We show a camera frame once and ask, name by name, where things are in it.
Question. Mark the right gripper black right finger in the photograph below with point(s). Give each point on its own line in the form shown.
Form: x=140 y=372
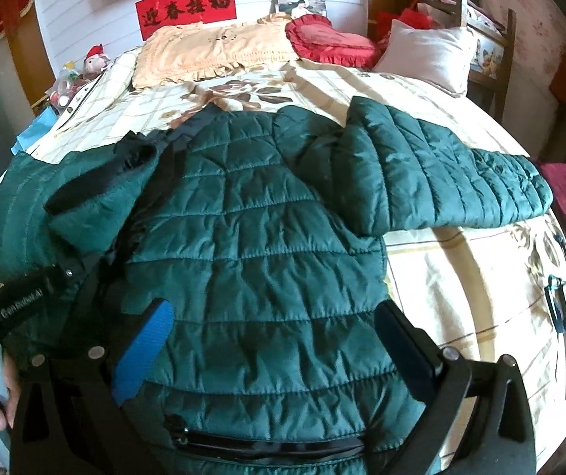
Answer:
x=499 y=438

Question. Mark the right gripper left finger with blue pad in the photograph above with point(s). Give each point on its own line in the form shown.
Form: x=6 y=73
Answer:
x=70 y=417

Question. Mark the dark green quilted jacket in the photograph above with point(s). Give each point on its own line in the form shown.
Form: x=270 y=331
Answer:
x=266 y=233

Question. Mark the blue paper bag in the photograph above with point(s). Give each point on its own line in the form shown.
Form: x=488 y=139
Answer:
x=38 y=128

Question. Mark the plastic bag of snacks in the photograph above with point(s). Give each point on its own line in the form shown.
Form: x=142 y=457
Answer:
x=65 y=87

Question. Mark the pig plush toy red hat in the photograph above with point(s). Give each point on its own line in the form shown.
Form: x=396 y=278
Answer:
x=95 y=62

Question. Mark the yellow frilled pillow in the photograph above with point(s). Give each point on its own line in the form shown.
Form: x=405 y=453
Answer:
x=196 y=52

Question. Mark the red heart-shaped pillow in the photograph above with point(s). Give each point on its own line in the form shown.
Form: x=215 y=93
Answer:
x=313 y=38

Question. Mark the red banner with characters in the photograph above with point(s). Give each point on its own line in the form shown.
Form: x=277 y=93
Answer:
x=155 y=14

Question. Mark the framed photo on headboard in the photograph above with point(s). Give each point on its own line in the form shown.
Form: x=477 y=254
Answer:
x=298 y=8

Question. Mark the wooden chair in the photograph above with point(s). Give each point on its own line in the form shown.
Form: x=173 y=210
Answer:
x=495 y=40

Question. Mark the white square pillow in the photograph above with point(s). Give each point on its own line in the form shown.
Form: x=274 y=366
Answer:
x=441 y=57

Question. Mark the red bag on chair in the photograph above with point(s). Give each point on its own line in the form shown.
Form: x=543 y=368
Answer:
x=409 y=16

